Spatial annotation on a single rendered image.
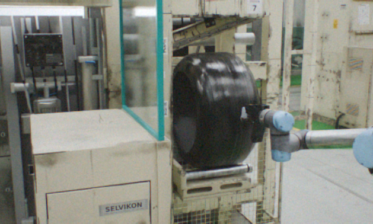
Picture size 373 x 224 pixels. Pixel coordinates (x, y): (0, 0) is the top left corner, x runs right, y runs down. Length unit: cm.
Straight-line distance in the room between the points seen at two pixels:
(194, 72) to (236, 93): 22
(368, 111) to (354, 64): 69
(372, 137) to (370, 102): 512
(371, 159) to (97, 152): 82
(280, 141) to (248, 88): 41
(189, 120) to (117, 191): 120
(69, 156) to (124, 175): 17
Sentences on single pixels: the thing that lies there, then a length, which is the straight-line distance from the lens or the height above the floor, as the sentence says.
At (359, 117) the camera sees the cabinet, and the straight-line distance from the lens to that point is 669.
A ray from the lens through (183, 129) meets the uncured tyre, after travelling 247.
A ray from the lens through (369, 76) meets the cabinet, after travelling 650.
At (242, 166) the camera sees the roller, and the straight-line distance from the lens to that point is 223.
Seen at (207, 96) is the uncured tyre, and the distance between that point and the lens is 196.
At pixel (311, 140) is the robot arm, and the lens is 177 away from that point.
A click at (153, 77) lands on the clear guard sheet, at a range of 137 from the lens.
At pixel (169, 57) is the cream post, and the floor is 146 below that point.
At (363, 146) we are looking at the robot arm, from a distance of 148.
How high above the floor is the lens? 163
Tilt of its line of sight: 12 degrees down
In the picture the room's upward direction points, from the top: straight up
